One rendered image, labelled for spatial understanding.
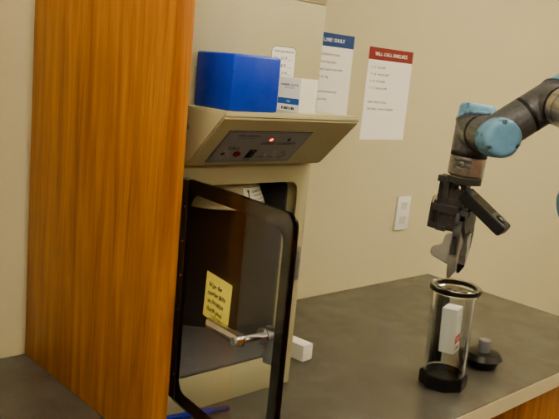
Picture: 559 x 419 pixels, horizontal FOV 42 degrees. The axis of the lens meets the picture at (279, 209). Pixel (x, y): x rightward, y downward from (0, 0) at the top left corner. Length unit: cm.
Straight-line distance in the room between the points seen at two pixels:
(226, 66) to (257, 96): 7
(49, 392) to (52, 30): 69
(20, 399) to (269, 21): 83
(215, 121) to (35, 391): 65
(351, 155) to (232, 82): 107
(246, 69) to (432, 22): 133
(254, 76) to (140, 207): 28
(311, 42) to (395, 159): 100
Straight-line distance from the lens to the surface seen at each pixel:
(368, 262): 235
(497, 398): 166
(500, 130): 141
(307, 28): 140
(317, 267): 217
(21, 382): 153
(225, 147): 121
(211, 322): 108
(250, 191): 138
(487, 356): 178
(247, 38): 130
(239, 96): 116
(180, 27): 111
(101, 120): 129
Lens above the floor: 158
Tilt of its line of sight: 11 degrees down
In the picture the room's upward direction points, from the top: 5 degrees clockwise
